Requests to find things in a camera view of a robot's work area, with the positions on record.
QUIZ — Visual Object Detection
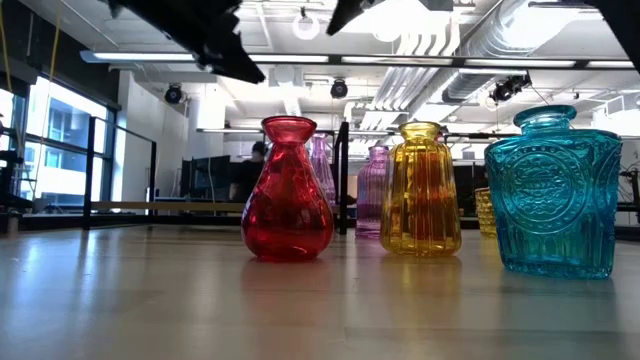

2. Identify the background robot rig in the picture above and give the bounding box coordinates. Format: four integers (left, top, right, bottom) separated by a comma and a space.
615, 159, 640, 241

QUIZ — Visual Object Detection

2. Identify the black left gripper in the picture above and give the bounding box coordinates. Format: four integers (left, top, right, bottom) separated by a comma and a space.
107, 0, 267, 85

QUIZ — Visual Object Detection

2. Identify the long linear ceiling light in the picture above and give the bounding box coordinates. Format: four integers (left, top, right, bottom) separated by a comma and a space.
79, 48, 640, 71

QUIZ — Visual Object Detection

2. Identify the yellow diamond-textured glass vase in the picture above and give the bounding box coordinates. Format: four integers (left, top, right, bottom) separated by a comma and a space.
473, 187, 499, 239

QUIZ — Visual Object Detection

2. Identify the black metal rack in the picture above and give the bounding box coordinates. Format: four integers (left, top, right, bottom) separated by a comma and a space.
0, 119, 36, 236

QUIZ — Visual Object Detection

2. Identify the silver ventilation duct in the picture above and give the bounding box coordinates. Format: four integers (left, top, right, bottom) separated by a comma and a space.
439, 0, 601, 105

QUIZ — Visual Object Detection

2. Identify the large window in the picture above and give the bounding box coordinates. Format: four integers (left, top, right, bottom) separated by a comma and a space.
0, 74, 119, 214

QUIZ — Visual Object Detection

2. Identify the person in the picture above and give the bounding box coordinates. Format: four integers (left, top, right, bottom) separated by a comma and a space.
228, 140, 269, 204

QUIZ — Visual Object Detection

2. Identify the red teardrop glass vase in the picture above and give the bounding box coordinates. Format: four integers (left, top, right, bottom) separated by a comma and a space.
240, 115, 335, 263

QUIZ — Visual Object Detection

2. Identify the white ring lamp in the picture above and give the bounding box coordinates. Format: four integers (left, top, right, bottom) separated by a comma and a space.
292, 13, 321, 41

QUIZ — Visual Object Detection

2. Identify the yellow hanging cable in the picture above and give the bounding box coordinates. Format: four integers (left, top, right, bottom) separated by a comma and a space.
42, 19, 61, 151
0, 0, 14, 96

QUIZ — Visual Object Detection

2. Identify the pink ribbed cylindrical glass vase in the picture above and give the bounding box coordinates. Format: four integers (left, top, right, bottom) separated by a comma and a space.
355, 145, 391, 240

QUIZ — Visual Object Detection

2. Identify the teal embossed glass vase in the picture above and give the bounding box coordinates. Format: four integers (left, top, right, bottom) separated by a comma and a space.
483, 104, 624, 281

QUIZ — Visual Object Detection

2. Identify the black wire frame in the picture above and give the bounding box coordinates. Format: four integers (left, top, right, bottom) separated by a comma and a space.
14, 212, 640, 242

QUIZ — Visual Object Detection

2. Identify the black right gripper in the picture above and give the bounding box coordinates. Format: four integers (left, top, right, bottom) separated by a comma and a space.
326, 0, 455, 37

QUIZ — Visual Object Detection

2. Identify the purple tall teardrop glass vase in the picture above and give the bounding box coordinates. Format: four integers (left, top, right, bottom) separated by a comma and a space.
308, 131, 338, 207

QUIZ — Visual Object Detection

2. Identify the yellow ribbed glass vase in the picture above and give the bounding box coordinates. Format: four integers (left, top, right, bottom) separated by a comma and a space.
379, 120, 463, 259

